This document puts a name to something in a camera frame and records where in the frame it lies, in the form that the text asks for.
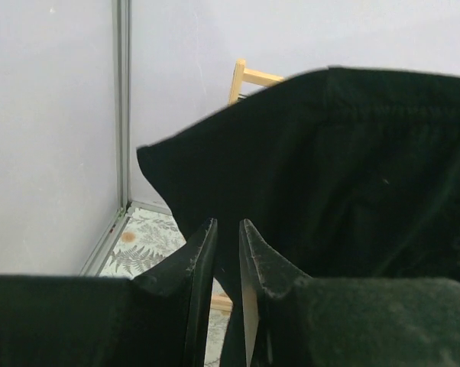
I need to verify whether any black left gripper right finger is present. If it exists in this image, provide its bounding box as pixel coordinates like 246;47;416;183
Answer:
239;219;460;366

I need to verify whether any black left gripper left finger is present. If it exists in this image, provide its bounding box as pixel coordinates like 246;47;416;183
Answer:
0;219;218;366

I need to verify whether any black printed t-shirt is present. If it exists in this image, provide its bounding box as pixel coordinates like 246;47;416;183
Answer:
136;68;460;366

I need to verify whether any floral patterned floor mat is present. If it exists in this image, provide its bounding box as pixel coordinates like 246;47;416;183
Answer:
99;207;230;366

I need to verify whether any wooden clothes rack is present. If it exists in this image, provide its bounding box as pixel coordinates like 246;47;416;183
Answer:
210;59;285;315

